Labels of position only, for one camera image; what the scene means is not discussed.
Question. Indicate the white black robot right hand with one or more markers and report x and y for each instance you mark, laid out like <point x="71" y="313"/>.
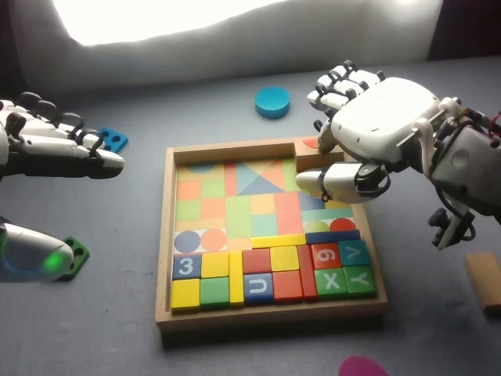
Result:
<point x="383" y="117"/>

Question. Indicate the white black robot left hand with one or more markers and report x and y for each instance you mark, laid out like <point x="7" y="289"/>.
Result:
<point x="43" y="149"/>

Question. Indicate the blue square block with holes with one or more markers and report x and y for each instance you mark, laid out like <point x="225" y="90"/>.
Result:
<point x="117" y="142"/>

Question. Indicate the blue round disc block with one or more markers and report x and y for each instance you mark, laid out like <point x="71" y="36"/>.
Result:
<point x="272" y="102"/>

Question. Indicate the green square block with holes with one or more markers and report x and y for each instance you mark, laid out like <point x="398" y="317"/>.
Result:
<point x="80" y="256"/>

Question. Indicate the natural wood plank block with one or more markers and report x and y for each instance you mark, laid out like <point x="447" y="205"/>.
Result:
<point x="485" y="282"/>

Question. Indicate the pink round disc block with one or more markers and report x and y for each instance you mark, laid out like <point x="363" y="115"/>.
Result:
<point x="362" y="368"/>

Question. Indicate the dark curtain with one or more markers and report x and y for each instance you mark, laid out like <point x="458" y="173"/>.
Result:
<point x="469" y="27"/>

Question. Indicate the white fabric backdrop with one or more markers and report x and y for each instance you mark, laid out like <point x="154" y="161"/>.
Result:
<point x="235" y="58"/>

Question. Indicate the grey table cloth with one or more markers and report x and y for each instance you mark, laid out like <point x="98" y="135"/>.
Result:
<point x="117" y="333"/>

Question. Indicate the wooden tray with colourful print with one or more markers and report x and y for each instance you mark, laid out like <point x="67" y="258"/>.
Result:
<point x="235" y="319"/>

